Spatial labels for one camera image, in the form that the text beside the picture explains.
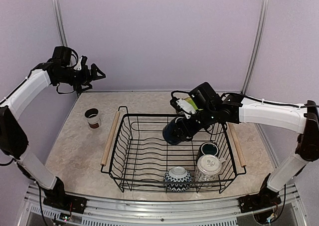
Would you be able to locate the aluminium front rail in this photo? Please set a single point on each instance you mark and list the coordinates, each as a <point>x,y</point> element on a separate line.
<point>100,211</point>

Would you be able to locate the right aluminium corner post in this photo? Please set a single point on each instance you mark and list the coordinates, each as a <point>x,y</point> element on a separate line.
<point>256,45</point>

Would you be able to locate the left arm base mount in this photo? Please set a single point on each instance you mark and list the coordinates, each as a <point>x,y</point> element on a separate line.
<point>57,198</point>

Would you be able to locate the white floral patterned mug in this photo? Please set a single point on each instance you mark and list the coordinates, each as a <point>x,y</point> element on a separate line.
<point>208,168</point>

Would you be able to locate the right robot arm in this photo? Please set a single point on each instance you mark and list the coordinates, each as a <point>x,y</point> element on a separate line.
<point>238,108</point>

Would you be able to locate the aluminium corner post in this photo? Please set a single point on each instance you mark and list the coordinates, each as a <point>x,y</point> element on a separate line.
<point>59,22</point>
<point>256,45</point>

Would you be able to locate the left aluminium corner post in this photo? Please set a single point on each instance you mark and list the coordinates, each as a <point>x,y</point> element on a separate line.
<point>59,22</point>

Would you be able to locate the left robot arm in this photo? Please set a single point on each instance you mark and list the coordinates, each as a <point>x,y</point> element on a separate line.
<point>65,66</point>

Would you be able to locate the right wooden rack handle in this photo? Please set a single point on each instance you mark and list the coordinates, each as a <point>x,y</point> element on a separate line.
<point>237,145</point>

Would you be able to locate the black wire dish rack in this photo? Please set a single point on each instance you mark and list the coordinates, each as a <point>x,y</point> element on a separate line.
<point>140,157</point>

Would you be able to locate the white brown banded cup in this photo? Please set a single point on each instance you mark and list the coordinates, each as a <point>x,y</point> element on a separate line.
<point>93,118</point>

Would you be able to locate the blue white patterned bowl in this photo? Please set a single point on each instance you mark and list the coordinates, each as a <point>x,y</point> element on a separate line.
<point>177,179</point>

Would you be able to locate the left wooden rack handle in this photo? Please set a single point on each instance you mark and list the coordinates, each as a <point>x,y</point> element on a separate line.
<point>110,139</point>

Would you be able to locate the wooden rack handle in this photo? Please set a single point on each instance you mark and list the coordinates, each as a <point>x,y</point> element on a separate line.
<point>110,139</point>
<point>237,145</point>

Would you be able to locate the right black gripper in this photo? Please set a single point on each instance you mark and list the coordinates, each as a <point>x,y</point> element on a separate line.
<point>191,130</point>

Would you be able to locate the navy blue mug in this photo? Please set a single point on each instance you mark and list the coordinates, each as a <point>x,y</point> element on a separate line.
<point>171,132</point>

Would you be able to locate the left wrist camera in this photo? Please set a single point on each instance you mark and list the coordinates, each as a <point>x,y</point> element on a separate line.
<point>81,63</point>

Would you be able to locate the green plastic plate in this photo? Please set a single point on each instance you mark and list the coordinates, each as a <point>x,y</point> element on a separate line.
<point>193,103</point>

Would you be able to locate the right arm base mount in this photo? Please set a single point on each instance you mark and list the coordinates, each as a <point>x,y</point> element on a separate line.
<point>263,199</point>

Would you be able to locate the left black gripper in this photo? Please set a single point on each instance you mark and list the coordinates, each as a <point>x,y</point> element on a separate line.
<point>86,77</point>

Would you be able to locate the dark teal mug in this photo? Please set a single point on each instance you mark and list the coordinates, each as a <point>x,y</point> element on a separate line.
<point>207,148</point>

